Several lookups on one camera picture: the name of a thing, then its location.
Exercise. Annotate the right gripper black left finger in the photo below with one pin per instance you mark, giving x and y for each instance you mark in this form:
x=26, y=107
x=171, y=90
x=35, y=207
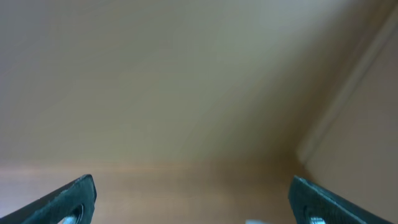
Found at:
x=74, y=202

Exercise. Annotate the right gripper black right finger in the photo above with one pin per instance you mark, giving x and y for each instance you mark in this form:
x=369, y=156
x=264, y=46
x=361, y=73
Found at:
x=312, y=203

